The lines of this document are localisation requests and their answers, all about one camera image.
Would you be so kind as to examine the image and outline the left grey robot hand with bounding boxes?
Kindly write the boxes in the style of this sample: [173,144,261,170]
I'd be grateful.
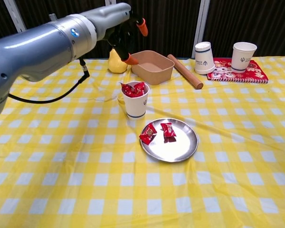
[92,2,149,66]

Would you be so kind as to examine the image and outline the red candy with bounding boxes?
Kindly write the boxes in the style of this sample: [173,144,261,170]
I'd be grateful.
[133,82,146,97]
[139,123,157,145]
[160,123,177,138]
[120,82,136,97]

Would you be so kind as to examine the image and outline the white paper cup blue logo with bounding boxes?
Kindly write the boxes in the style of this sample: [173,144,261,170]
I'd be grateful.
[230,42,257,73]
[121,81,150,121]

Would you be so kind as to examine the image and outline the inverted white paper cup stack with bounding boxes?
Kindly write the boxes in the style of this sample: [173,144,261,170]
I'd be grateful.
[194,41,216,76]

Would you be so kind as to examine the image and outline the yellow pear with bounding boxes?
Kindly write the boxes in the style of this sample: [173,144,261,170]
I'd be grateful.
[108,47,129,74]

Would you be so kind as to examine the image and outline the black pleated curtain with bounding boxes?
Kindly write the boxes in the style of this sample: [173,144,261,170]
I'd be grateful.
[0,0,285,60]

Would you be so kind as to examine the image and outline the brown paper food tray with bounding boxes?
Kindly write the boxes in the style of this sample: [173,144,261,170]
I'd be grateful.
[131,50,175,86]

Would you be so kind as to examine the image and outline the wooden rolling pin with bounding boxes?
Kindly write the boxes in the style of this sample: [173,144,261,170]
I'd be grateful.
[167,54,204,90]

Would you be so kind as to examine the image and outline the yellow white checkered tablecloth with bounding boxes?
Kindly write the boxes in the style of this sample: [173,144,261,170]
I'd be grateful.
[0,56,285,228]

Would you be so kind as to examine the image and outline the round metal plate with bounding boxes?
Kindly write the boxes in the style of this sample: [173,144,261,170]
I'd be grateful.
[139,117,199,163]

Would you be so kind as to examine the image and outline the red spiral notebook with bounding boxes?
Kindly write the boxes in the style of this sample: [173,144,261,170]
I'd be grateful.
[206,57,269,85]

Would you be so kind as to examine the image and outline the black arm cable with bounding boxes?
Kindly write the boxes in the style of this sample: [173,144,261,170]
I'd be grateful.
[8,57,91,104]

